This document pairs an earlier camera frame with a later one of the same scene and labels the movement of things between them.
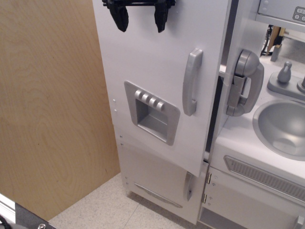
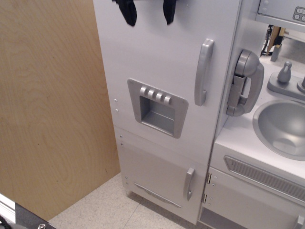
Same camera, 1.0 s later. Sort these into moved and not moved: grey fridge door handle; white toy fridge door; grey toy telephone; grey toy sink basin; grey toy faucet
Moved: white toy fridge door; grey fridge door handle
Not moved: grey toy telephone; grey toy sink basin; grey toy faucet
